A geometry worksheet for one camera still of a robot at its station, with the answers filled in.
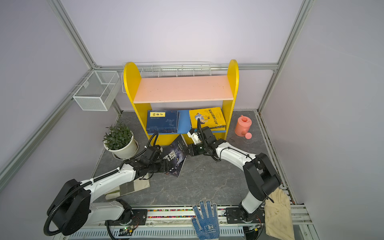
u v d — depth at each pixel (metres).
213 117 0.92
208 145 0.68
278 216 0.74
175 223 0.73
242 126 0.99
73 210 0.41
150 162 0.67
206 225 0.71
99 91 1.02
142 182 0.85
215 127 0.89
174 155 0.88
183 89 0.76
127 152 0.87
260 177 0.46
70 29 0.76
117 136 0.85
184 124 0.94
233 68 0.67
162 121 0.89
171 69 0.94
